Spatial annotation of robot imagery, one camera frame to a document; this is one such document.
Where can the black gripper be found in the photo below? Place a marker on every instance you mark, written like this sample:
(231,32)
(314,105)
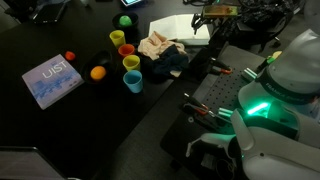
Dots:
(212,11)

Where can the orange book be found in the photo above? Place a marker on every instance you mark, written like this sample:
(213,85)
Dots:
(178,28)

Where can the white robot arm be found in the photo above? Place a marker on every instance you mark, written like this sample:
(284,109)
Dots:
(276,126)

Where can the black bowl with orange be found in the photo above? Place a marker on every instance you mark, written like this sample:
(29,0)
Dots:
(103,58)

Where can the UIST blue white book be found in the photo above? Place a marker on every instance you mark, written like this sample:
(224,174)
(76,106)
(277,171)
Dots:
(52,80)

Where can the dark navy cloth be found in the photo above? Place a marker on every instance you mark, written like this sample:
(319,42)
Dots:
(170,63)

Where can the beige cloth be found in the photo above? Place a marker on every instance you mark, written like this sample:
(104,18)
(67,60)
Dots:
(155,44)

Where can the black office chair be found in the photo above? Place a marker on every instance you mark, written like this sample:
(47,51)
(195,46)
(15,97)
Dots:
(257,23)

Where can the black bowl with green ball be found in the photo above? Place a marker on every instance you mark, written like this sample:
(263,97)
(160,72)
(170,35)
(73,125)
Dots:
(131,29)

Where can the green ball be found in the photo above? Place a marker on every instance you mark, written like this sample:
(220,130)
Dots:
(125,21)

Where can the tablet with lit screen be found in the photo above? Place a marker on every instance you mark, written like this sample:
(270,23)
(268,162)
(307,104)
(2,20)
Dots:
(133,3)

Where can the orange cup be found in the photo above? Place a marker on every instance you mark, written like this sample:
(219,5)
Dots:
(126,50)

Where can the yellow cup near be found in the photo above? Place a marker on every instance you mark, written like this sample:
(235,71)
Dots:
(131,62)

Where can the yellow cup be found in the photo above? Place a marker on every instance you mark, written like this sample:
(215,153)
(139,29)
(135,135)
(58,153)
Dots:
(131,62)
(118,38)

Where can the yellow cup far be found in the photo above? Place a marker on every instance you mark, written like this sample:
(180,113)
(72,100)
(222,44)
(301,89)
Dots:
(118,38)

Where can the blue cup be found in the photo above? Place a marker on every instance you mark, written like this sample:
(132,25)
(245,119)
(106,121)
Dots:
(133,80)

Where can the orange fruit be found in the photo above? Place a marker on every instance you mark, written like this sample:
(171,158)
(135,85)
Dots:
(98,73)

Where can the small orange red ball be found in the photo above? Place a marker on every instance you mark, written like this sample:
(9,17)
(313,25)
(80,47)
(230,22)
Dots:
(70,56)

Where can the black device top left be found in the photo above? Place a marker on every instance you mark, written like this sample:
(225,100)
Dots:
(49,14)

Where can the red handled clamp upper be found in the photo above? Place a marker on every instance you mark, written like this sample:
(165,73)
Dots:
(217,67)

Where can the red handled clamp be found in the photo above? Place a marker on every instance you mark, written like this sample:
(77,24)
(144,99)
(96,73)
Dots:
(193,107)
(217,67)

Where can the red handled clamp lower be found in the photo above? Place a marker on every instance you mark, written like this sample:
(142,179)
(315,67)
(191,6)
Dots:
(193,107)

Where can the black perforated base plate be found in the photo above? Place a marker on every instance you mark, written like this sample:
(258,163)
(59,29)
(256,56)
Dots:
(215,92)

